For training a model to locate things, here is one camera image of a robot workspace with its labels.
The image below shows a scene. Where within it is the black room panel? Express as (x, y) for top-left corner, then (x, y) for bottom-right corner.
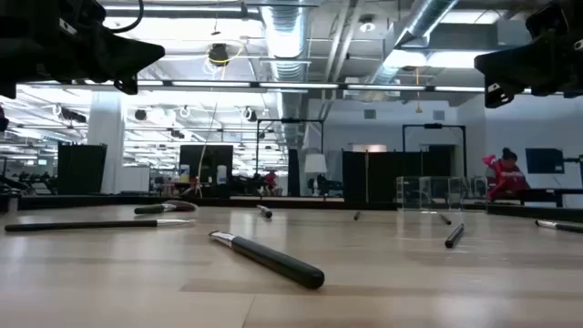
(179, 144), (235, 198)
(56, 142), (109, 196)

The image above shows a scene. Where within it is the silver-ferrule black makeup brush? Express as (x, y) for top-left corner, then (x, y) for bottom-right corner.
(534, 219), (583, 235)

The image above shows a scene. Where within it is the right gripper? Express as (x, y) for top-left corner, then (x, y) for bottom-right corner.
(473, 0), (583, 109)

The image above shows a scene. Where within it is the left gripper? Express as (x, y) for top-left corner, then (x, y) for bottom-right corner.
(0, 0), (166, 100)

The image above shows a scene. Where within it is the clear acrylic brush organizer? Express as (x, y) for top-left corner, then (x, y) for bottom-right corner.
(394, 175), (488, 213)

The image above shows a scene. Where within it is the thick-handled pale-tip makeup brush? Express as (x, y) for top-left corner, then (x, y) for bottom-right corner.
(208, 229), (326, 291)

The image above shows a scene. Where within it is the black ceiling-hung device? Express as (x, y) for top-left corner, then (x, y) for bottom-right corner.
(208, 42), (231, 67)

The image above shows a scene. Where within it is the wide black partition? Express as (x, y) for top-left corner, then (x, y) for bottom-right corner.
(341, 149), (455, 205)

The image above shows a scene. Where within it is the large fluffy black makeup brush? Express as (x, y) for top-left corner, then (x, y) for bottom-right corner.
(133, 200), (199, 216)

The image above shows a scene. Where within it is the long thin pale-tip makeup brush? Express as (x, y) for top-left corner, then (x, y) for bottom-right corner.
(4, 218), (197, 233)

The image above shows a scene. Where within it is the black tubular rig frame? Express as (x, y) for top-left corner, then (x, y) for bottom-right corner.
(255, 118), (326, 198)
(401, 122), (468, 179)

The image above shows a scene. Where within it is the dark wall monitor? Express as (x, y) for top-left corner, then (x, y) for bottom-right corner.
(524, 147), (567, 176)

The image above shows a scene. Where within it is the white shade floor lamp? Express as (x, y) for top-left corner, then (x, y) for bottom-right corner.
(303, 153), (329, 197)

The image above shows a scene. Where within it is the person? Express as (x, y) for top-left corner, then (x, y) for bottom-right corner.
(481, 146), (532, 202)
(262, 169), (280, 195)

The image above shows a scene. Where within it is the black bench table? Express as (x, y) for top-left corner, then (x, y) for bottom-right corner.
(486, 186), (583, 210)

